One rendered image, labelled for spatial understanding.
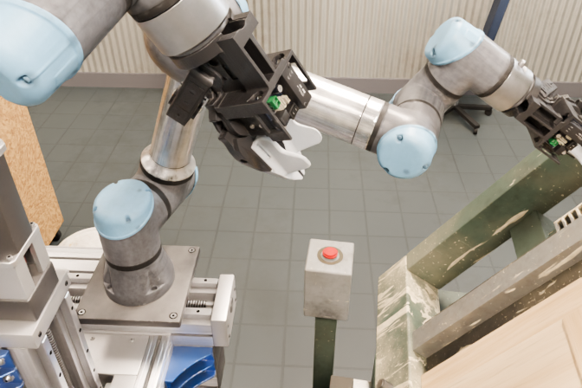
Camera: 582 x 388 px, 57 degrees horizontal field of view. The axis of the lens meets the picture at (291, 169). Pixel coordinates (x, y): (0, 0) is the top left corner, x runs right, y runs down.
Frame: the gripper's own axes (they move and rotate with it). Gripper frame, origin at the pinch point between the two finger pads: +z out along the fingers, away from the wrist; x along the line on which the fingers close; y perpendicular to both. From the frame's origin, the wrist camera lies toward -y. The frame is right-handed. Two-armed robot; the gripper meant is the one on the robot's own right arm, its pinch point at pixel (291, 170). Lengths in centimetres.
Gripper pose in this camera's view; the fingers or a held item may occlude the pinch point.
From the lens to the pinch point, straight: 61.8
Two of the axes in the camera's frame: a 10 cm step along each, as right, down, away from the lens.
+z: 5.0, 6.2, 6.1
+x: 3.7, -7.8, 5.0
